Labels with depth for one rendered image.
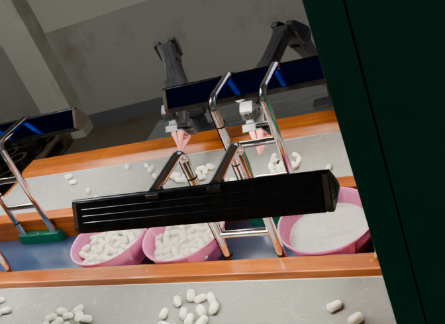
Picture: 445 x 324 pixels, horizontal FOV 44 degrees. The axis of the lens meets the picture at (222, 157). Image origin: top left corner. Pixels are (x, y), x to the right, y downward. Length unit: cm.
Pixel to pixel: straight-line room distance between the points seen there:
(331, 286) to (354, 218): 25
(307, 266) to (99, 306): 60
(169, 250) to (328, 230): 48
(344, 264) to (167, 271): 49
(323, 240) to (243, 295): 26
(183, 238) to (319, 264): 48
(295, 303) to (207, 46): 320
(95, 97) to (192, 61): 97
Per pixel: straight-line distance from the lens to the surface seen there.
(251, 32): 422
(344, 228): 150
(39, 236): 220
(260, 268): 143
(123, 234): 185
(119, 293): 163
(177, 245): 169
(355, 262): 136
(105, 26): 455
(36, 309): 178
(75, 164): 246
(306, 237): 151
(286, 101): 240
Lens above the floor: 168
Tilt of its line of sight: 28 degrees down
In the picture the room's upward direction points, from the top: 23 degrees counter-clockwise
